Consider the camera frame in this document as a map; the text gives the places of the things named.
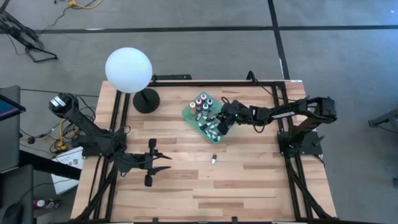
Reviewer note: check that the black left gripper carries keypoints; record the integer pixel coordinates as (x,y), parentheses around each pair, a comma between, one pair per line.
(150,161)

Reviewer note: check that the black tripod stand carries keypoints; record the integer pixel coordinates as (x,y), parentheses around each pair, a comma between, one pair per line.
(18,31)

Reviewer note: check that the small green food coloring bottle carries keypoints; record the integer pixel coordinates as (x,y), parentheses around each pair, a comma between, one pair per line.
(207,132)

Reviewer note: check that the small black food coloring bottle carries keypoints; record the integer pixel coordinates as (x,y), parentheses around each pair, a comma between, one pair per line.
(203,127)

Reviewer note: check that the red white floor object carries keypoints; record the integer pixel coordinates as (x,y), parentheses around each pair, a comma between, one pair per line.
(46,203)

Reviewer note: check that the large black food coloring bottle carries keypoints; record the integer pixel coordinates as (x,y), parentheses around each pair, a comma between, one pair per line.
(210,102)

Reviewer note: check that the black power adapter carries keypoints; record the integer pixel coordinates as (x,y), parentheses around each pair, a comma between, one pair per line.
(31,140)

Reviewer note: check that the green translucent plastic tray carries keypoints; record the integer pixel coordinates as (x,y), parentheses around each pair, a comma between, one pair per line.
(189,116)

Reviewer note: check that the large pink food coloring bottle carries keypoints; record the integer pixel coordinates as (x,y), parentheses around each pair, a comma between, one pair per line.
(203,98)

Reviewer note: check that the black bar device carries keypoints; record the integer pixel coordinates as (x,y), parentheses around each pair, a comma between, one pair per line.
(172,76)

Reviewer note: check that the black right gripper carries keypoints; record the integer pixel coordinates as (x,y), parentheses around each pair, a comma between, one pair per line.
(234,115)

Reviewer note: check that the laptop screen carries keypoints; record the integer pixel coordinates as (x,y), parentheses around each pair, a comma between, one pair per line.
(7,107)

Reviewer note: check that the large red food coloring bottle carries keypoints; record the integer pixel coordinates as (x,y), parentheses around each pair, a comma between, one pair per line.
(198,105)

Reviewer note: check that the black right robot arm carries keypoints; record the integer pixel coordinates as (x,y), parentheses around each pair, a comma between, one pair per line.
(292,113)

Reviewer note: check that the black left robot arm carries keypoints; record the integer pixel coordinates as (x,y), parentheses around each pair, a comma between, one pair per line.
(93,133)

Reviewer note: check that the white cardboard box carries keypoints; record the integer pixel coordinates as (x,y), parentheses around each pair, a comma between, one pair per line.
(70,158)

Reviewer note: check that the gray metal stand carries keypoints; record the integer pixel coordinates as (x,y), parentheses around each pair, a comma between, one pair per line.
(385,119)

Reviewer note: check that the large green food coloring bottle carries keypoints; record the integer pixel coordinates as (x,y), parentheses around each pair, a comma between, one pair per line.
(205,109)

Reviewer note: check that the black aluminium table frame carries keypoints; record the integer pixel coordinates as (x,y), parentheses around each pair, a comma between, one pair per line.
(217,83)

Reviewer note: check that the gray desk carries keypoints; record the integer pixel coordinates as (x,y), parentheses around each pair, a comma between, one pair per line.
(9,140)

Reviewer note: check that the black table clamp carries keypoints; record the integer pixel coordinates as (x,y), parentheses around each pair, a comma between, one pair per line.
(234,220)
(154,220)

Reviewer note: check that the large yellow food coloring bottle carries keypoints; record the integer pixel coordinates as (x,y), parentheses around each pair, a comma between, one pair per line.
(192,108)

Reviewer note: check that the black floor beam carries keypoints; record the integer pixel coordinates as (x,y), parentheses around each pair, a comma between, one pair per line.
(46,163)

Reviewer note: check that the small purple food coloring bottle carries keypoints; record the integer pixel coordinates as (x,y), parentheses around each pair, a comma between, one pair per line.
(198,117)

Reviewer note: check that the white globe lamp black base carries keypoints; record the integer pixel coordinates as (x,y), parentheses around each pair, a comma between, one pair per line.
(129,70)

